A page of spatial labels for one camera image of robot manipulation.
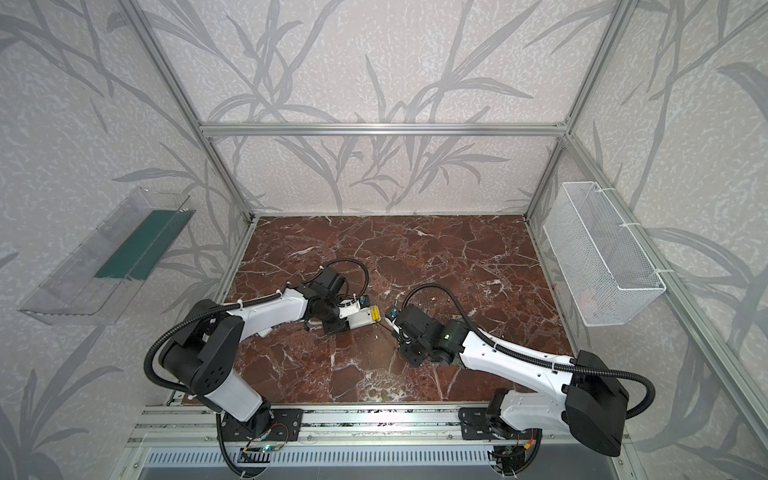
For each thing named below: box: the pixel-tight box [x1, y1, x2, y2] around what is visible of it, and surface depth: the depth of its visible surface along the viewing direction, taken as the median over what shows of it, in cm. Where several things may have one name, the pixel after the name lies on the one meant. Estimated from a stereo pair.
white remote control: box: [346, 305, 381, 330], surface depth 93 cm
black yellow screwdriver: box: [370, 308, 393, 332], surface depth 93 cm
